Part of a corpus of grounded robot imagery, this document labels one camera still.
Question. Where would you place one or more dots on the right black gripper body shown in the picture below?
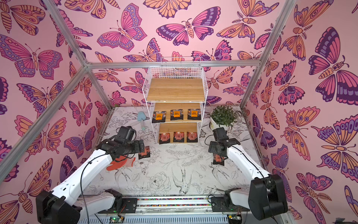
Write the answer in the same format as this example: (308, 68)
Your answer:
(217, 152)

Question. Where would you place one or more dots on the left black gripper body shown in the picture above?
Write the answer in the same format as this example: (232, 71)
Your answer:
(136, 148)

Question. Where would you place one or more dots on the red tea bag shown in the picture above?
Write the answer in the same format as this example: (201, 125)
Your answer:
(192, 137)
(145, 154)
(164, 138)
(218, 160)
(178, 137)

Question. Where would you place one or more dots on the orange tea bag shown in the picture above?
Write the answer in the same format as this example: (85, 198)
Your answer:
(176, 114)
(159, 117)
(194, 114)

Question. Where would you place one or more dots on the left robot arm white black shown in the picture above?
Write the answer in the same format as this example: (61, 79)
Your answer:
(66, 203)

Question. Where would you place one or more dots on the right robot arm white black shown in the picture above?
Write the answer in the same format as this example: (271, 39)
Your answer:
(266, 197)

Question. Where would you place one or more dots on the teal and white spatula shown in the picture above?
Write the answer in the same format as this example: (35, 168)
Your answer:
(141, 118)

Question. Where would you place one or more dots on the green plant in white pot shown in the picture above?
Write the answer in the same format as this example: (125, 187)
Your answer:
(223, 116)

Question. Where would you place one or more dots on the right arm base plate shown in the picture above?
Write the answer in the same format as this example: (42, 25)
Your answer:
(218, 204)

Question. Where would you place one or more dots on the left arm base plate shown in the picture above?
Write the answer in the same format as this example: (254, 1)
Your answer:
(125, 205)

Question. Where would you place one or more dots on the aluminium rail with coloured strip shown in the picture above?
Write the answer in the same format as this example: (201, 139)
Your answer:
(173, 204)

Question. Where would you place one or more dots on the white wire three-tier shelf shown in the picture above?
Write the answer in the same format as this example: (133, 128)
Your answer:
(168, 88)

